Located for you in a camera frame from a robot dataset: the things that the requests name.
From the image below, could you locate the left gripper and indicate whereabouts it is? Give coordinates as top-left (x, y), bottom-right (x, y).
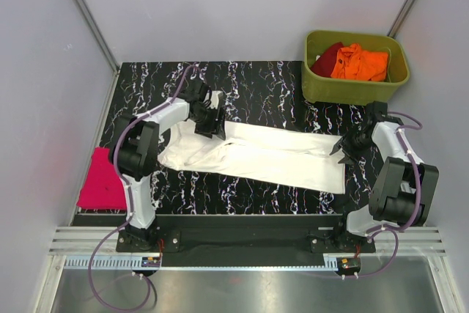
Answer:
top-left (191, 106), bottom-right (226, 140)

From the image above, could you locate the olive green plastic bin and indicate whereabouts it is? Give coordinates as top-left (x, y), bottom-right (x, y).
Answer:
top-left (301, 30), bottom-right (410, 106)

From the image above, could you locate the white printed t-shirt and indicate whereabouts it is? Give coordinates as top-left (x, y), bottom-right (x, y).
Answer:
top-left (153, 98), bottom-right (345, 194)

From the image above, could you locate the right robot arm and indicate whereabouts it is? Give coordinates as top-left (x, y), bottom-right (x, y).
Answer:
top-left (330, 101), bottom-right (439, 252)

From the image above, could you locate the dark red t-shirt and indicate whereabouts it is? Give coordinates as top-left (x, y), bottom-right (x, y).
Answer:
top-left (310, 42), bottom-right (344, 78)

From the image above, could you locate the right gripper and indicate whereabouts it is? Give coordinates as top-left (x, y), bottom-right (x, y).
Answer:
top-left (331, 125), bottom-right (375, 166)

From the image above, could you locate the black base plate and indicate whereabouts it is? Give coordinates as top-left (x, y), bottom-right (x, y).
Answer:
top-left (117, 215), bottom-right (376, 270)

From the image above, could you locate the orange t-shirt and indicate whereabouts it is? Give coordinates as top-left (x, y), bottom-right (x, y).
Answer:
top-left (330, 43), bottom-right (390, 82)

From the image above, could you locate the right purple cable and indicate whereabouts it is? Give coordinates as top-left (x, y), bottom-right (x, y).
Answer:
top-left (300, 109), bottom-right (422, 277)

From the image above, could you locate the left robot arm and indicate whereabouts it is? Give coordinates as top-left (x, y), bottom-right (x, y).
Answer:
top-left (108, 81), bottom-right (226, 251)

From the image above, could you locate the folded pink t-shirt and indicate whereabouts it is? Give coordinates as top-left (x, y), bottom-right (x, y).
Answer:
top-left (77, 147), bottom-right (127, 210)

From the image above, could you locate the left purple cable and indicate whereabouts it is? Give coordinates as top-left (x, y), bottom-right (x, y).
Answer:
top-left (87, 65), bottom-right (201, 310)

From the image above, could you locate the purple cable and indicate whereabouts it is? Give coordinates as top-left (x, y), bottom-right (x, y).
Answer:
top-left (87, 65), bottom-right (201, 310)
top-left (300, 109), bottom-right (422, 277)

